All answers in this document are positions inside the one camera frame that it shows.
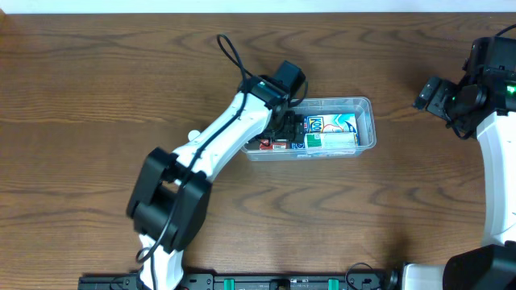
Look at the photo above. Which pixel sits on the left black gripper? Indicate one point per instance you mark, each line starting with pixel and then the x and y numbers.
pixel 295 134

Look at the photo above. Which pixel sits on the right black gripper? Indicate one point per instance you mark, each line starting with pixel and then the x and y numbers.
pixel 430 93

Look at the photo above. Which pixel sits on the red sachet packet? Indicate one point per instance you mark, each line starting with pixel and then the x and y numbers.
pixel 265 144

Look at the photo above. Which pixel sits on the white green medicine box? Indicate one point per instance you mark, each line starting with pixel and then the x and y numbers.
pixel 344 142

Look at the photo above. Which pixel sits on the blue Kool Fever box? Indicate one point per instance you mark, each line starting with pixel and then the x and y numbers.
pixel 328 123

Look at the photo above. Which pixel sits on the dark bottle white cap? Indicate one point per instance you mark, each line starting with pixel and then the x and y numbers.
pixel 193 134

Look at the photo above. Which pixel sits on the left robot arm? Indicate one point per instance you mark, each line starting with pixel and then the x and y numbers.
pixel 169 202

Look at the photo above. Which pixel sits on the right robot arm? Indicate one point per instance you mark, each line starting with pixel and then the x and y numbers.
pixel 492 266

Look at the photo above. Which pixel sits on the clear plastic container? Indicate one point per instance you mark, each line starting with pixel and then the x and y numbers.
pixel 359 106

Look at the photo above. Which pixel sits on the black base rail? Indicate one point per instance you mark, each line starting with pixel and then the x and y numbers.
pixel 361 279

